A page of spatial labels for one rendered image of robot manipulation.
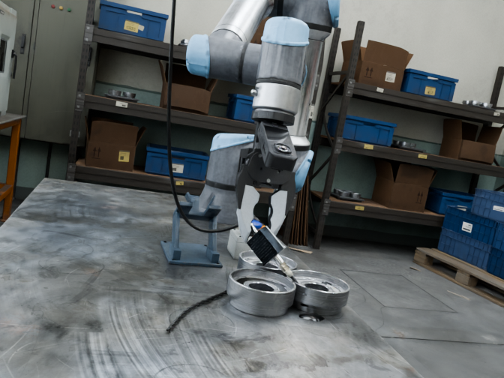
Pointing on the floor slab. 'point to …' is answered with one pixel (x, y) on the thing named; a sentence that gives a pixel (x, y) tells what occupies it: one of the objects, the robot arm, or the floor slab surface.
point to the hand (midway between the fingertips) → (258, 235)
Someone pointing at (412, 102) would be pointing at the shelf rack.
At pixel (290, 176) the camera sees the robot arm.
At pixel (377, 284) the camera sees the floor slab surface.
